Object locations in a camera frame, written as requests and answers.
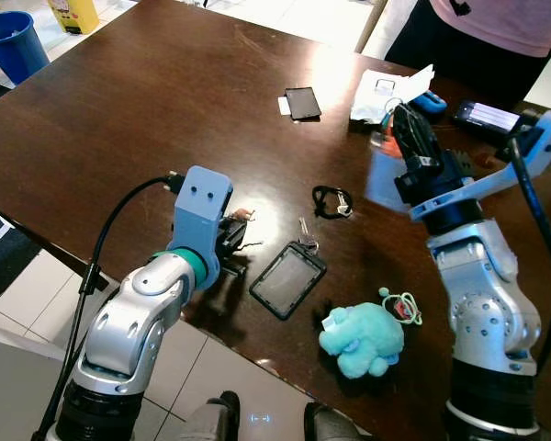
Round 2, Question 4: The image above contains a blue plastic bucket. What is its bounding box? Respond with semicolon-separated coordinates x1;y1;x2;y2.
0;11;51;85

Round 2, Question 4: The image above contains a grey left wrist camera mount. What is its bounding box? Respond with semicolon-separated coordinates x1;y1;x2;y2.
170;166;234;291

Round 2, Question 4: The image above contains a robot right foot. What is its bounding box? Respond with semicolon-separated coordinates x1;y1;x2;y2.
303;402;369;441

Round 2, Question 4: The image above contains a black card holder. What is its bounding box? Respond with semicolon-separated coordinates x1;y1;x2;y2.
250;243;329;321

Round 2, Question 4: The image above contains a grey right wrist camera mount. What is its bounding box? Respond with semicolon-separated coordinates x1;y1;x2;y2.
410;110;551;221

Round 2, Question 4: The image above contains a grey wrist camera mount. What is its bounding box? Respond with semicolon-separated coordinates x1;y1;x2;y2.
410;110;551;221
170;166;234;291

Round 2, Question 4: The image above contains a teal plush keychain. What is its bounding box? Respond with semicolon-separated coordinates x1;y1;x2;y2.
318;288;424;380

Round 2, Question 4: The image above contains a wooden slanted pole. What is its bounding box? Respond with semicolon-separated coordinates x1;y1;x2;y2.
354;0;390;55

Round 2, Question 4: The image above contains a person in pink shirt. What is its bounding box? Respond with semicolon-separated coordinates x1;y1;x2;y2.
386;0;551;107

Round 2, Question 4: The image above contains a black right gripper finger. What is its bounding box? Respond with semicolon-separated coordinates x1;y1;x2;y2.
391;104;428;168
406;107;444;163

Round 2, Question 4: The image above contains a yellow container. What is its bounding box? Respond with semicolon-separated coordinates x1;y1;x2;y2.
48;0;101;36

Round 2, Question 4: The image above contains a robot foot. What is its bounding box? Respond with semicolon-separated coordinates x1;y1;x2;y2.
178;390;242;441
303;402;369;441

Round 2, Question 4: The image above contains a black wallet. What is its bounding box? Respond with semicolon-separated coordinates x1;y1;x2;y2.
278;87;323;122

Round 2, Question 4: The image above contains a black smartphone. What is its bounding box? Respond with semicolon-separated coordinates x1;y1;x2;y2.
454;99;524;137

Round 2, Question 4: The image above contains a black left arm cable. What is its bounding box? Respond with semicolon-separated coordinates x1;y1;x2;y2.
32;174;186;441

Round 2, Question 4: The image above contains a dark floor mat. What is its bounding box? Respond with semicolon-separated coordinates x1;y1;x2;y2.
0;202;43;310

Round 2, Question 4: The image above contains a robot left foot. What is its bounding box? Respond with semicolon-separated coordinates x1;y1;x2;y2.
178;390;242;441

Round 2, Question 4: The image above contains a small blue object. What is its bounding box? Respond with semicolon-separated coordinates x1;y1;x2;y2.
413;90;449;117

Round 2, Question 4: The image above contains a white paper bag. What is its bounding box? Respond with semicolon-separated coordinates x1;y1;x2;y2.
350;64;438;126

